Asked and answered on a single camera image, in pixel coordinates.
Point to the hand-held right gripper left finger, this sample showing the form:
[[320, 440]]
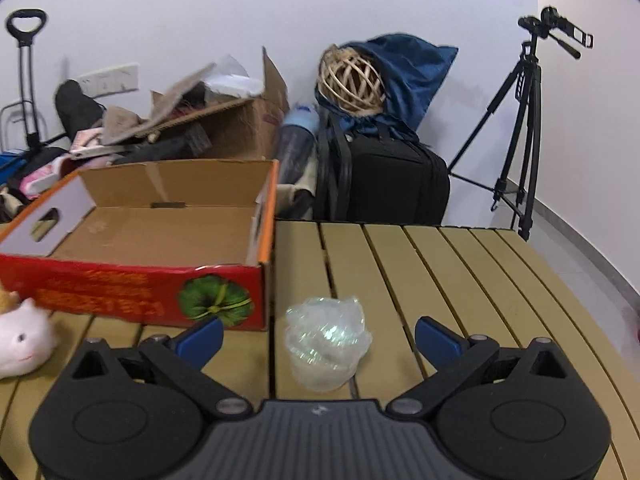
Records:
[[202, 341]]

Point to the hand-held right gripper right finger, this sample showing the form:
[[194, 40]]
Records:
[[437, 342]]

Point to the clear plastic cup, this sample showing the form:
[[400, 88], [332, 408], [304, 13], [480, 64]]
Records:
[[325, 345]]

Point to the red cardboard box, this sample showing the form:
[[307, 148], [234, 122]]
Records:
[[125, 290]]

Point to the black suitcase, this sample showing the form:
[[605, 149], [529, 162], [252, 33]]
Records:
[[395, 185]]

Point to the white and yellow plush toy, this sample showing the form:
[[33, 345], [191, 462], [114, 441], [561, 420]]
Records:
[[22, 342]]

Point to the blue capped bottle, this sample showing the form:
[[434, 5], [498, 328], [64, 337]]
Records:
[[295, 145]]

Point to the tall brown cardboard box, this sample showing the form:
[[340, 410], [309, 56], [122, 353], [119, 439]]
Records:
[[245, 125]]

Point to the black tripod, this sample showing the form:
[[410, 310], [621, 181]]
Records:
[[525, 135]]

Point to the white and brown flat box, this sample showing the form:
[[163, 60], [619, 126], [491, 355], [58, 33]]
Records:
[[87, 142]]

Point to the pink and white packet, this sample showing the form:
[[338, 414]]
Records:
[[42, 175]]

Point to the torn cardboard scraps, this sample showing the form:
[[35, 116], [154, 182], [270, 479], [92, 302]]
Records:
[[125, 120]]

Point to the white plastic container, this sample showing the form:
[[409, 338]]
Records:
[[235, 85]]

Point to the black soft bag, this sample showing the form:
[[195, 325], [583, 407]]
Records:
[[75, 107]]

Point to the dark blue velvet cloth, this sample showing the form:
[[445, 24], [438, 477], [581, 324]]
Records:
[[415, 75]]

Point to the wicker ball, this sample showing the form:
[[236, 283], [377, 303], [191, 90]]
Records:
[[350, 82]]

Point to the black hand trolley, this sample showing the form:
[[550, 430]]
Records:
[[27, 85]]

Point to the white wall socket plate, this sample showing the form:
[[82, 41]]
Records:
[[107, 80]]

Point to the black video camera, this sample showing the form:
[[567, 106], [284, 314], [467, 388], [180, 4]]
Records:
[[555, 27]]

